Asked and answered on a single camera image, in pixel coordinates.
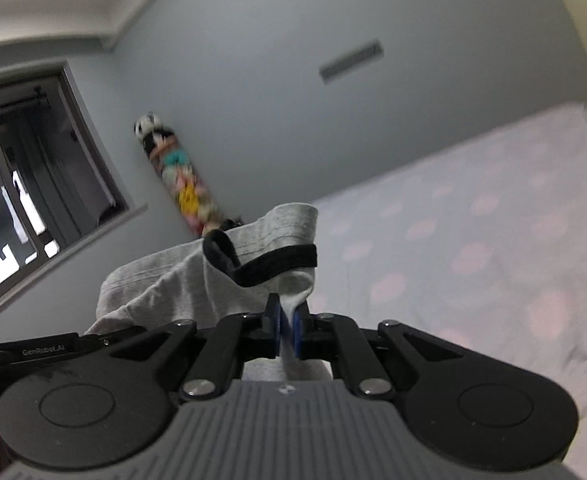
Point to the plush toy storage column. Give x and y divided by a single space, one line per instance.
176 171

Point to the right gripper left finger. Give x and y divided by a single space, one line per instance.
102 408

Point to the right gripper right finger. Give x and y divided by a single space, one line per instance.
475 410

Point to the dark framed window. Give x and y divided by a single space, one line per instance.
56 190

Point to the grey t-shirt black collar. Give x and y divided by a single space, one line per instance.
223 273

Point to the pink dotted bed sheet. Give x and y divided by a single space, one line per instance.
484 245

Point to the grey wall vent plate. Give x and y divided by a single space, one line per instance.
350 61

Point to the panda plush toy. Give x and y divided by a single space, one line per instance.
148 123

